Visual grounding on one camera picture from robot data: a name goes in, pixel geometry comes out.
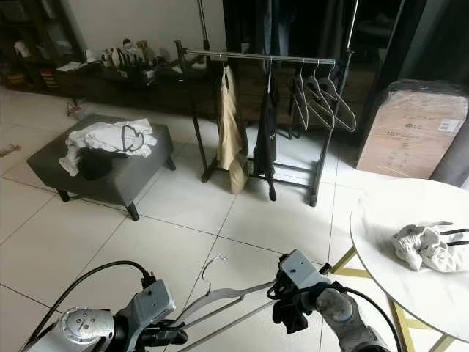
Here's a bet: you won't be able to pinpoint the grey clothes hanger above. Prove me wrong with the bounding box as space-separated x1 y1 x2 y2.
287 61 313 131
299 61 336 131
314 61 358 134
167 255 281 352

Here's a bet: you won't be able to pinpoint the black shirt with white logo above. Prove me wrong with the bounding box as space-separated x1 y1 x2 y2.
251 70 281 202

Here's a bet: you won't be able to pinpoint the round white table gold legs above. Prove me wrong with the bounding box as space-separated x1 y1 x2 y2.
330 178 469 352

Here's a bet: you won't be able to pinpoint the beige shirt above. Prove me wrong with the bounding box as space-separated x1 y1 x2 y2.
215 66 248 195

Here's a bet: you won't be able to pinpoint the dark grey ottoman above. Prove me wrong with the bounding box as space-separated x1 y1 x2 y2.
26 115 177 222

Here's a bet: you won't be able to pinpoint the plastic wrapped cardboard box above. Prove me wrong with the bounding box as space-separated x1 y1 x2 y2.
355 81 469 180

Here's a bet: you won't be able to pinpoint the white garment black trim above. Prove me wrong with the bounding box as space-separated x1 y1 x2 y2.
59 120 158 178

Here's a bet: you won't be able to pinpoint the dark grey sofa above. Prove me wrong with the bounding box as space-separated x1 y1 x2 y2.
429 121 469 188

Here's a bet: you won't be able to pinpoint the low dark wood cabinet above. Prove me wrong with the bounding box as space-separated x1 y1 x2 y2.
53 62 374 129

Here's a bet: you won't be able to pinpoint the red blue floor item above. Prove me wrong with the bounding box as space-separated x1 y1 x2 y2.
66 101 89 122

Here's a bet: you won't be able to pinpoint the black power strip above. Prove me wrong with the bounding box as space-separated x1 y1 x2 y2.
117 62 156 81

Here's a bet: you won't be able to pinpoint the brown woven basket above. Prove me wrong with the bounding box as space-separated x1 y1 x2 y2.
1 70 21 87

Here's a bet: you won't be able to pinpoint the grey white figurine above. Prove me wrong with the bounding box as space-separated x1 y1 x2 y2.
121 39 136 63

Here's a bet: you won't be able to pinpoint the woven basket red lid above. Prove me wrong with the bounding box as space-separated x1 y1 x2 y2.
35 68 53 89

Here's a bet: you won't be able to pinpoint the dark wood shelf unit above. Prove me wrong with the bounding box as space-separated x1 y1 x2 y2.
0 0 78 92

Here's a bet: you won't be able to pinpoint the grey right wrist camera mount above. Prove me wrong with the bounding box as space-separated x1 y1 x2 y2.
278 249 332 296

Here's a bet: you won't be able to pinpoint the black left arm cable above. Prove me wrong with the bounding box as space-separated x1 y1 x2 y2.
18 260 156 352

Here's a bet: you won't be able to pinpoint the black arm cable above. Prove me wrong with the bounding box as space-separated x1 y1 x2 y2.
18 260 156 352
319 282 407 352

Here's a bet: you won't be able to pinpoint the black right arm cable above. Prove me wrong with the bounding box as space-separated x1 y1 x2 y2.
319 282 407 352

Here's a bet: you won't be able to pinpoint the white garment black strap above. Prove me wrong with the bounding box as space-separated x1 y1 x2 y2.
392 222 469 274

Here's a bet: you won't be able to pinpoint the black clothes rack silver rail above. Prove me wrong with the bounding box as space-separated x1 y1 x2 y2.
174 0 360 208

